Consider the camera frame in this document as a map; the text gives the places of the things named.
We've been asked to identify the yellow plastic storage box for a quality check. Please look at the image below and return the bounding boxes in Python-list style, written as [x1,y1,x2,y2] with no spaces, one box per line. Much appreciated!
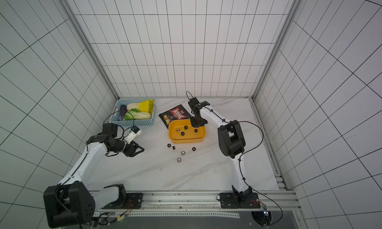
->
[168,119,207,144]

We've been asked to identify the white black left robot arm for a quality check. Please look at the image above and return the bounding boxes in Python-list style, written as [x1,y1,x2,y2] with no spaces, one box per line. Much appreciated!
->
[43,123,144,229]

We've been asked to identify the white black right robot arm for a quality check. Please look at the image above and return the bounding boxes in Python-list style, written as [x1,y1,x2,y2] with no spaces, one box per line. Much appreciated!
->
[188,97,262,209]

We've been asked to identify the black red snack bag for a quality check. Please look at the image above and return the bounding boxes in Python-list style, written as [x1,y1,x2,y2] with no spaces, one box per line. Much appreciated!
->
[159,104,191,129]

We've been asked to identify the purple toy eggplant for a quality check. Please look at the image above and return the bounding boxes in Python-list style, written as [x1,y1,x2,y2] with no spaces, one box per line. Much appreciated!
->
[119,105,127,121]

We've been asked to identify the blue plastic basket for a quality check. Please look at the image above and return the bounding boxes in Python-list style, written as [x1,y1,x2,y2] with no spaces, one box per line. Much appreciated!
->
[107,99,155,127]

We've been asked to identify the green toy cabbage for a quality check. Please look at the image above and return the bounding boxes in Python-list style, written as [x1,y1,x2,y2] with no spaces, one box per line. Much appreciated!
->
[123,109,152,121]

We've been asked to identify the yellow toy cabbage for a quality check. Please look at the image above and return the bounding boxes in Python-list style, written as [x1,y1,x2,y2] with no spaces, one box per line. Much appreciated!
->
[126,99,154,114]

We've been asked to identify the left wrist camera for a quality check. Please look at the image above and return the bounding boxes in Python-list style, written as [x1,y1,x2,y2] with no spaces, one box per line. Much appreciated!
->
[123,126,142,144]

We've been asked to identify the aluminium mounting rail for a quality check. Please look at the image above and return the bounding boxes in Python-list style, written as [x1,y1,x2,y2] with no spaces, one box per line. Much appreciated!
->
[53,190,302,229]

